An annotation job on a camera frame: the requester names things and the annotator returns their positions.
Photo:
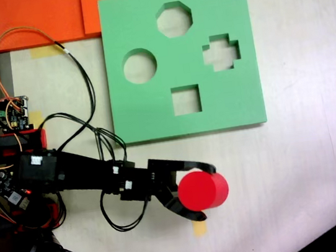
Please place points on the red cylinder block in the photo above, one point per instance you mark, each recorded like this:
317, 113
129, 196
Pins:
202, 190

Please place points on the green shape hole board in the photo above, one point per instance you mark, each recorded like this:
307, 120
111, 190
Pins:
192, 122

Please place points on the orange flat block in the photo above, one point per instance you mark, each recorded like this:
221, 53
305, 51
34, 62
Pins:
37, 19

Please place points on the yellow tape with black mark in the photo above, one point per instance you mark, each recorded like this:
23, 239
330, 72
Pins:
200, 229

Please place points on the red black table clamp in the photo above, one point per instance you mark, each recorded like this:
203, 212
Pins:
50, 211
43, 138

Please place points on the yellow tape piece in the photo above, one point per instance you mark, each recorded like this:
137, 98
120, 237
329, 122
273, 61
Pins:
37, 117
42, 52

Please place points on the circuit board with green terminal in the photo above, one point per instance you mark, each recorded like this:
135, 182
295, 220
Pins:
13, 119

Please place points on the circuit board with grey inductor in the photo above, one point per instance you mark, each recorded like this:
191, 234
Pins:
2, 183

